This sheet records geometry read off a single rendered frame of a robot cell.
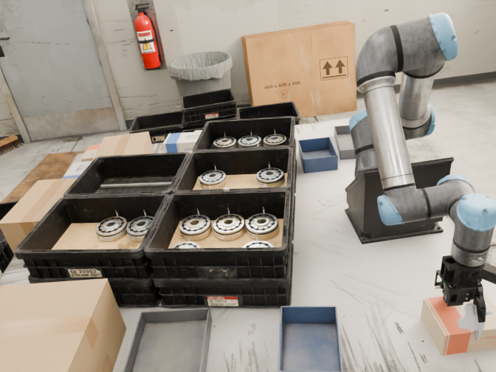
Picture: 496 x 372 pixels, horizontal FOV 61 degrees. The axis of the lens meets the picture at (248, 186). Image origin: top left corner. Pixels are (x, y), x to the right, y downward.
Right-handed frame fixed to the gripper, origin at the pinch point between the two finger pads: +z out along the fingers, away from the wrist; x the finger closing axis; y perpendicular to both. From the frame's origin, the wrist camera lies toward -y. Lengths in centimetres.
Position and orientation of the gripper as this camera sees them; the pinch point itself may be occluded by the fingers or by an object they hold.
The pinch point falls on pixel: (464, 316)
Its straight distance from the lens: 125.0
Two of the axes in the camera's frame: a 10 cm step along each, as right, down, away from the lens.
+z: 1.2, 8.5, 5.2
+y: -9.9, 1.4, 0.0
